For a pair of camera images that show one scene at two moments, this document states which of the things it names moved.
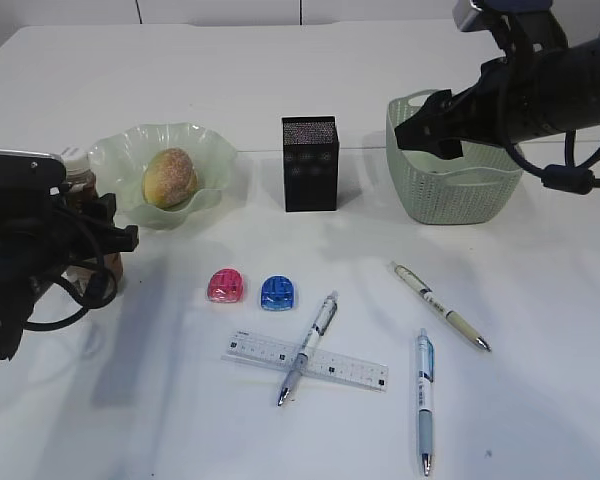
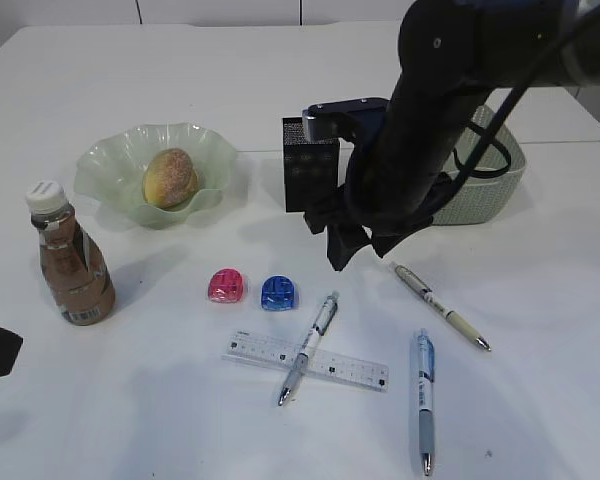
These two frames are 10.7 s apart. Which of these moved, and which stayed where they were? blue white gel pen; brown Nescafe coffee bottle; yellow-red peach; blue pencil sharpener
Moved: brown Nescafe coffee bottle
Stayed: blue white gel pen; blue pencil sharpener; yellow-red peach
